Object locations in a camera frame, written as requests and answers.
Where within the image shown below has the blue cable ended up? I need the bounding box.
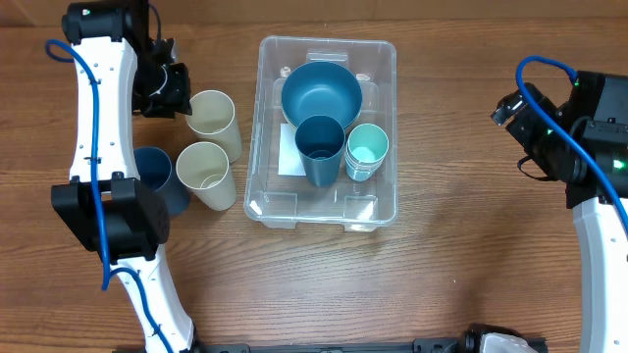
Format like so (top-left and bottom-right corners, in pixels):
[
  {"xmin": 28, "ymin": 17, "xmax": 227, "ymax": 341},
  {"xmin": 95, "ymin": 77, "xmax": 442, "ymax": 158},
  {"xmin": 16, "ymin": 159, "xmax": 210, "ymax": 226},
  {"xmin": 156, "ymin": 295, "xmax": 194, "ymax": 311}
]
[
  {"xmin": 44, "ymin": 38, "xmax": 176, "ymax": 353},
  {"xmin": 515, "ymin": 55, "xmax": 628, "ymax": 231}
]

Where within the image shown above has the tall beige cup front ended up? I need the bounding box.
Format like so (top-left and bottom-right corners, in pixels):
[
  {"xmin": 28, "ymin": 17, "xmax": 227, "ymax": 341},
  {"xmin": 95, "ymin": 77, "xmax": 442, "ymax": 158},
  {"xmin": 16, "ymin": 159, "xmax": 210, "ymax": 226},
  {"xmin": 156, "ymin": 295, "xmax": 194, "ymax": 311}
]
[{"xmin": 176, "ymin": 141, "xmax": 236, "ymax": 211}]

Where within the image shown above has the white label in bin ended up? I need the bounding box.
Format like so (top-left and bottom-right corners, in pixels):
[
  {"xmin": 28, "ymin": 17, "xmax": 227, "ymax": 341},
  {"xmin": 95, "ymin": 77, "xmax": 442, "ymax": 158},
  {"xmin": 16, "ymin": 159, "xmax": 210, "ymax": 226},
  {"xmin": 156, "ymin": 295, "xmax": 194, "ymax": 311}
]
[{"xmin": 278, "ymin": 124, "xmax": 305, "ymax": 177}]

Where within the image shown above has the right blue cable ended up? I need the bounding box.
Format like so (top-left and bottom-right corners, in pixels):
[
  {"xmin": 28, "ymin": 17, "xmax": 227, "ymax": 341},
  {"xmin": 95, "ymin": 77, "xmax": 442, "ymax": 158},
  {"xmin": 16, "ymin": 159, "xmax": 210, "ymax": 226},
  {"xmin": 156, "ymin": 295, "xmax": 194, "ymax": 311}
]
[{"xmin": 515, "ymin": 55, "xmax": 628, "ymax": 231}]

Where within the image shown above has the tall navy cup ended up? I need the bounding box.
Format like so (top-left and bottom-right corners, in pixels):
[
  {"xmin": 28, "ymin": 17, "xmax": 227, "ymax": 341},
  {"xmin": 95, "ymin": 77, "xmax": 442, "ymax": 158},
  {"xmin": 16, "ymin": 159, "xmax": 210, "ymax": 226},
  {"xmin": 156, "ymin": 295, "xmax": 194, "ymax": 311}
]
[
  {"xmin": 294, "ymin": 116, "xmax": 345, "ymax": 187},
  {"xmin": 133, "ymin": 146, "xmax": 190, "ymax": 218}
]

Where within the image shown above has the small light blue cup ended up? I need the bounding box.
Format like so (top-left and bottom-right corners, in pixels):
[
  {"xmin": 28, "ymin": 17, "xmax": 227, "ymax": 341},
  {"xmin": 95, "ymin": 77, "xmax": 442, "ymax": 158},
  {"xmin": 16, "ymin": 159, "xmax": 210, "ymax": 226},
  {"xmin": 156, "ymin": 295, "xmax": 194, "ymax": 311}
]
[{"xmin": 345, "ymin": 166, "xmax": 377, "ymax": 182}]

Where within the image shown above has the left blue cable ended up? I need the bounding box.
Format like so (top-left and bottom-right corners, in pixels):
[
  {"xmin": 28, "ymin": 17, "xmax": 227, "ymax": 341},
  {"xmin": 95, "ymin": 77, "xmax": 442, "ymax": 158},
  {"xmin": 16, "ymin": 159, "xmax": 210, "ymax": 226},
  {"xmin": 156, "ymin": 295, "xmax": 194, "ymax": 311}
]
[{"xmin": 44, "ymin": 38, "xmax": 176, "ymax": 353}]

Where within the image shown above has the dark blue bowl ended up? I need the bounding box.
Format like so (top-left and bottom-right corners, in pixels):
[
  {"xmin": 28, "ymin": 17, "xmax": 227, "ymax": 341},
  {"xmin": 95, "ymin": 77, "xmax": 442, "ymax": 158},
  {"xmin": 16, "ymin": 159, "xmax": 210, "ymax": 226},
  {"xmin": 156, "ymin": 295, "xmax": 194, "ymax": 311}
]
[{"xmin": 281, "ymin": 61, "xmax": 363, "ymax": 116}]

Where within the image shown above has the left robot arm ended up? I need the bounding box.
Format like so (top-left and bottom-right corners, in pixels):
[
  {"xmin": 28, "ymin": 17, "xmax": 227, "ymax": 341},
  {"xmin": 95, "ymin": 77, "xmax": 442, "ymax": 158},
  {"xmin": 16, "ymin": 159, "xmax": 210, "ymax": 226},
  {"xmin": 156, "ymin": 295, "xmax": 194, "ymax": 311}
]
[{"xmin": 45, "ymin": 0, "xmax": 199, "ymax": 352}]

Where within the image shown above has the small grey cup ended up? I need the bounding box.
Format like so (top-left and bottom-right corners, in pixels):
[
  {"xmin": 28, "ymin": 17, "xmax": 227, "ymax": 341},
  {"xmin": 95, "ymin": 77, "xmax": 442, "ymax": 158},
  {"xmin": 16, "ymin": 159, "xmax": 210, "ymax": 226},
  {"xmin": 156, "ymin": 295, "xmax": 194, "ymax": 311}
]
[{"xmin": 345, "ymin": 156, "xmax": 383, "ymax": 179}]

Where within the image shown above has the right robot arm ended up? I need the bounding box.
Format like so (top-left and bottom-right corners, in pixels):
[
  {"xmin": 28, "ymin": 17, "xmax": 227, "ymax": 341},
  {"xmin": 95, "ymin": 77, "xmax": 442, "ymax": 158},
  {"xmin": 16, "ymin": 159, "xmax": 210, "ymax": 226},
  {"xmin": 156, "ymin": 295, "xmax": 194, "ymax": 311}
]
[{"xmin": 492, "ymin": 74, "xmax": 627, "ymax": 352}]

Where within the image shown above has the tall beige cup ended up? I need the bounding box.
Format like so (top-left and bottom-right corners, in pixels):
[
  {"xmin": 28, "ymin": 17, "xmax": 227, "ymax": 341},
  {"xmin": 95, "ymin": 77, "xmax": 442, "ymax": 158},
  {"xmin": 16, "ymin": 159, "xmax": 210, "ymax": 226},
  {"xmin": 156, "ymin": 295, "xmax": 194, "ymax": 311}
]
[
  {"xmin": 176, "ymin": 141, "xmax": 236, "ymax": 211},
  {"xmin": 185, "ymin": 90, "xmax": 242, "ymax": 163}
]

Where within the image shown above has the small mint green cup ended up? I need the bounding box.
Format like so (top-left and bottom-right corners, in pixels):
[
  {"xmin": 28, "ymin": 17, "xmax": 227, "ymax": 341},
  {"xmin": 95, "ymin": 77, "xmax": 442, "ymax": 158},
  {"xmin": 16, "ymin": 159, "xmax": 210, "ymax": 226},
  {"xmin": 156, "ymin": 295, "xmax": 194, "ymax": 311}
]
[{"xmin": 347, "ymin": 124, "xmax": 389, "ymax": 164}]

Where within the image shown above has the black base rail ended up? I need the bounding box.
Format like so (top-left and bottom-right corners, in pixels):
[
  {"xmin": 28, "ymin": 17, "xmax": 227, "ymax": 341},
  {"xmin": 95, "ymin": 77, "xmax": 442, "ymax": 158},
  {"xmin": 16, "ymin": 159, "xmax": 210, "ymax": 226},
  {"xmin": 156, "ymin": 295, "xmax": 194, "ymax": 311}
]
[{"xmin": 190, "ymin": 334, "xmax": 479, "ymax": 353}]

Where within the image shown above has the small pink cup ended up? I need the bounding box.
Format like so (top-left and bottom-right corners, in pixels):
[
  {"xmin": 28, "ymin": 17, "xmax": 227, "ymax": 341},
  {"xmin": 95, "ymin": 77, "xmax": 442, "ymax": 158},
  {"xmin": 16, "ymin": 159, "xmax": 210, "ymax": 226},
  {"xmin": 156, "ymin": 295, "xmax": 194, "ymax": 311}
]
[{"xmin": 345, "ymin": 147, "xmax": 385, "ymax": 170}]

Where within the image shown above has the clear plastic storage bin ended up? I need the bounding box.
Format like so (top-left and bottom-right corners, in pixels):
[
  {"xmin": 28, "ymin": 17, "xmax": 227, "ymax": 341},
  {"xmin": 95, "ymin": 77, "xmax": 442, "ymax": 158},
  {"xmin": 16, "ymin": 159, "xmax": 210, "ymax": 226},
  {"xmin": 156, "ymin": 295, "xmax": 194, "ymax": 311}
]
[{"xmin": 243, "ymin": 35, "xmax": 398, "ymax": 232}]

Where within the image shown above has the tall navy cup front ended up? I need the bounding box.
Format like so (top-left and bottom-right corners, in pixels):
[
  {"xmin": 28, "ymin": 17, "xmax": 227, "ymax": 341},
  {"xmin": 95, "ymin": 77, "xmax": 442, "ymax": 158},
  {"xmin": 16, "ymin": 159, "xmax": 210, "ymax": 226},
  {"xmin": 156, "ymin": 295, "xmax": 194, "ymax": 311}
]
[{"xmin": 133, "ymin": 146, "xmax": 190, "ymax": 218}]

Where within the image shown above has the cream bowl stack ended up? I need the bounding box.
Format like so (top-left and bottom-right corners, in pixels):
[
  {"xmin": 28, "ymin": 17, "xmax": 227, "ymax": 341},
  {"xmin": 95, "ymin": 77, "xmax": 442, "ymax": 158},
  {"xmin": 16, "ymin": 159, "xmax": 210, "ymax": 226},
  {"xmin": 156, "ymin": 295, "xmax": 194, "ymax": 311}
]
[{"xmin": 284, "ymin": 112, "xmax": 360, "ymax": 132}]

